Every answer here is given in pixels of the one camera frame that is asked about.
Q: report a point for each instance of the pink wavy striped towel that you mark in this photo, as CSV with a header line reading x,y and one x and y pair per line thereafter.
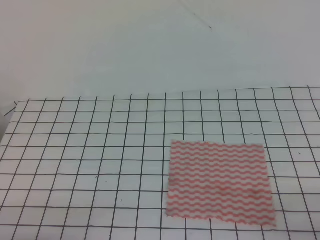
x,y
227,182

